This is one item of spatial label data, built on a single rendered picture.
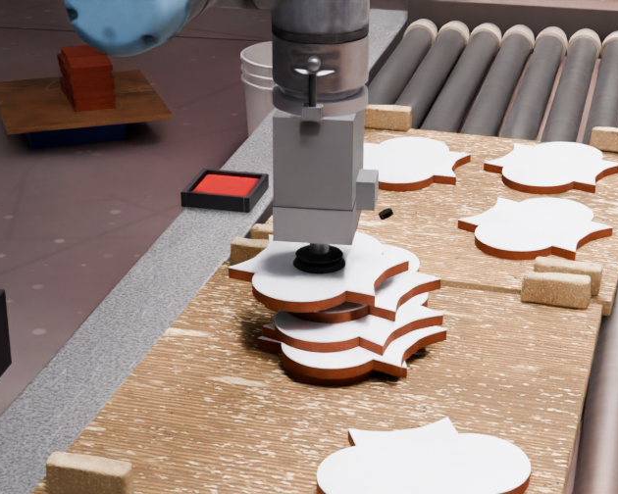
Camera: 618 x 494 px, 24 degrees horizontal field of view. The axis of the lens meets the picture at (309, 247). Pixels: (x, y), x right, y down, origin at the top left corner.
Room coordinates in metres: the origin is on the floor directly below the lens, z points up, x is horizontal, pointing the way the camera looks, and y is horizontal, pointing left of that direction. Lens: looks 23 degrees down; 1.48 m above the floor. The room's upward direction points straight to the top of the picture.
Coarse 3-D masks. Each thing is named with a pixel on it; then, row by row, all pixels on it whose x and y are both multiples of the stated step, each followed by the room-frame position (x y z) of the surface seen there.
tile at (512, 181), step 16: (544, 144) 1.52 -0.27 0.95; (560, 144) 1.52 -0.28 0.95; (576, 144) 1.52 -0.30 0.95; (496, 160) 1.47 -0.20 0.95; (512, 160) 1.47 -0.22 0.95; (528, 160) 1.47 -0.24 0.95; (544, 160) 1.47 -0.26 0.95; (560, 160) 1.47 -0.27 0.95; (576, 160) 1.47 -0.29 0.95; (592, 160) 1.47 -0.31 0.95; (512, 176) 1.41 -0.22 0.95; (528, 176) 1.41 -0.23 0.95; (544, 176) 1.41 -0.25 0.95; (560, 176) 1.41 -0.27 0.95; (576, 176) 1.41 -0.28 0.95; (592, 176) 1.41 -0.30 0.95; (528, 192) 1.39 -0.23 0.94; (544, 192) 1.39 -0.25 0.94; (560, 192) 1.39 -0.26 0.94; (592, 192) 1.39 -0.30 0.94
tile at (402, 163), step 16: (368, 144) 1.52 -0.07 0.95; (384, 144) 1.52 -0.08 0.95; (400, 144) 1.52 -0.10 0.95; (416, 144) 1.52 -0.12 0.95; (432, 144) 1.52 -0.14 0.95; (368, 160) 1.47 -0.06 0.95; (384, 160) 1.47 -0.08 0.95; (400, 160) 1.47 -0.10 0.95; (416, 160) 1.47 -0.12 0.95; (432, 160) 1.47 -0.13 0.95; (448, 160) 1.47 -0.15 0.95; (464, 160) 1.48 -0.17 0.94; (384, 176) 1.41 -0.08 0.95; (400, 176) 1.41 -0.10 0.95; (416, 176) 1.41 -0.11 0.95; (432, 176) 1.42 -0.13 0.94; (448, 176) 1.42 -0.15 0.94
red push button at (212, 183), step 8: (208, 176) 1.46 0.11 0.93; (216, 176) 1.46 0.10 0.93; (224, 176) 1.46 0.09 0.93; (232, 176) 1.46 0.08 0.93; (200, 184) 1.44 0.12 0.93; (208, 184) 1.44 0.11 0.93; (216, 184) 1.44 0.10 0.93; (224, 184) 1.44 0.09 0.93; (232, 184) 1.44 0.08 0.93; (240, 184) 1.44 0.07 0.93; (248, 184) 1.44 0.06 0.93; (208, 192) 1.41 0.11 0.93; (216, 192) 1.41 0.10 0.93; (224, 192) 1.41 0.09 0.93; (232, 192) 1.41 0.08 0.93; (240, 192) 1.41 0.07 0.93
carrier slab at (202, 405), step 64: (192, 320) 1.09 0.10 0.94; (256, 320) 1.09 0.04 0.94; (448, 320) 1.09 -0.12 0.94; (512, 320) 1.09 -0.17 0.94; (576, 320) 1.09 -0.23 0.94; (128, 384) 0.98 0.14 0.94; (192, 384) 0.98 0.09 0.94; (256, 384) 0.98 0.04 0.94; (384, 384) 0.98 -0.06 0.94; (448, 384) 0.98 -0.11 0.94; (512, 384) 0.98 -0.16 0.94; (576, 384) 0.98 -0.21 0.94; (128, 448) 0.89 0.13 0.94; (192, 448) 0.89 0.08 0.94; (256, 448) 0.89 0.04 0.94; (320, 448) 0.89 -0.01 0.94
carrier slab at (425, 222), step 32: (480, 160) 1.50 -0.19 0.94; (608, 160) 1.50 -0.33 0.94; (384, 192) 1.40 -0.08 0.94; (416, 192) 1.40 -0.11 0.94; (448, 192) 1.40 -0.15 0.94; (480, 192) 1.40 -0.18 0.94; (512, 192) 1.40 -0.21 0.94; (576, 192) 1.40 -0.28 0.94; (608, 192) 1.40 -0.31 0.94; (384, 224) 1.31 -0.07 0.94; (416, 224) 1.31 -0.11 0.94; (448, 224) 1.31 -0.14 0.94; (608, 224) 1.31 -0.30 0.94; (416, 256) 1.23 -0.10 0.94; (448, 256) 1.23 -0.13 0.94; (480, 256) 1.23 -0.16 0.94; (576, 256) 1.23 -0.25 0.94; (608, 256) 1.23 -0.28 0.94; (480, 288) 1.17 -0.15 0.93; (512, 288) 1.16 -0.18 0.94; (608, 288) 1.16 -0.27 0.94
